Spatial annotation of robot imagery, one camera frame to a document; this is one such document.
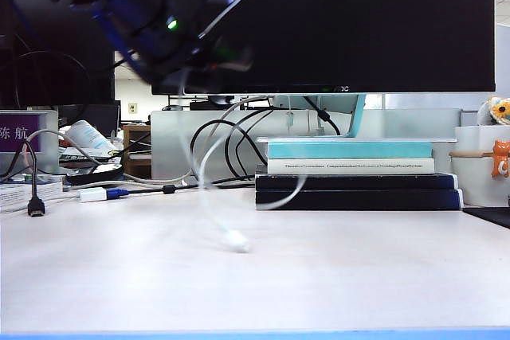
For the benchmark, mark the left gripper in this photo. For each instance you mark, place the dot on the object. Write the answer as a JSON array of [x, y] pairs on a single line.
[[191, 1]]

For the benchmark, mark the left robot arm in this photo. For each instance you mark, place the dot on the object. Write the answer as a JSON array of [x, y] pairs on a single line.
[[131, 9]]

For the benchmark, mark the grey partition panel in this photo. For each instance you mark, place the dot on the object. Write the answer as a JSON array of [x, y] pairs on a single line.
[[171, 145]]

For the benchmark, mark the dark computer screen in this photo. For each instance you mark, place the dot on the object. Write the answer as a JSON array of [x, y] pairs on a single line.
[[99, 117]]

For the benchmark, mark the wooden cabinet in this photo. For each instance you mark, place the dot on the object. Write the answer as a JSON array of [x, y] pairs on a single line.
[[135, 157]]

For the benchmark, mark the black AOC monitor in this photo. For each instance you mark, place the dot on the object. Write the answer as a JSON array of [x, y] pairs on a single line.
[[358, 37]]

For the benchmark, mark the black flat round object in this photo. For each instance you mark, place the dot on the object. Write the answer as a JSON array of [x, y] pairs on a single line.
[[95, 176]]

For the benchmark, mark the teal and silver monitor stand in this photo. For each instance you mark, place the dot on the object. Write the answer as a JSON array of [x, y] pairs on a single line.
[[356, 117]]

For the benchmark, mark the purple name plate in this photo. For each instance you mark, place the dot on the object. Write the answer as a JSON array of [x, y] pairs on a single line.
[[20, 133]]

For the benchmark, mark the white adapter dongle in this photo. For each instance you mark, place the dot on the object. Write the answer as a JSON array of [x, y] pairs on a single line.
[[92, 195]]

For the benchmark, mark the teal and white textbook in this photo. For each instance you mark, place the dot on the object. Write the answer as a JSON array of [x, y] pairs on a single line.
[[350, 151]]

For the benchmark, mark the navy hardcover book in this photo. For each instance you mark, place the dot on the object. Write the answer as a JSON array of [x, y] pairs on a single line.
[[358, 200], [358, 182]]

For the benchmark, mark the white printed box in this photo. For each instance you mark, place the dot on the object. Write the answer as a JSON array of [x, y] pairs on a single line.
[[16, 196]]

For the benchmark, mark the white cardboard box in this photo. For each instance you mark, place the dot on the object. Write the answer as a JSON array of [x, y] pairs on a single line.
[[474, 137]]

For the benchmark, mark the round wooden mug lid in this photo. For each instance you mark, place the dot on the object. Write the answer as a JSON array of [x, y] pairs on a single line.
[[470, 153]]

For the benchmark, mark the white ceramic mug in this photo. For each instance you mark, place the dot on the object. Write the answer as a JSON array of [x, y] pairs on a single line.
[[474, 180]]

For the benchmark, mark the orange cat figurine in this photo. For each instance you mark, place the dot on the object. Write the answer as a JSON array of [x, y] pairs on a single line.
[[501, 157]]

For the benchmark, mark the black mouse pad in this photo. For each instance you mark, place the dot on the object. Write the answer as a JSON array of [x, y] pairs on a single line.
[[494, 216]]

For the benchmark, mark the wall socket plate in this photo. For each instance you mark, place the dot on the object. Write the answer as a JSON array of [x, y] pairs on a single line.
[[132, 108]]

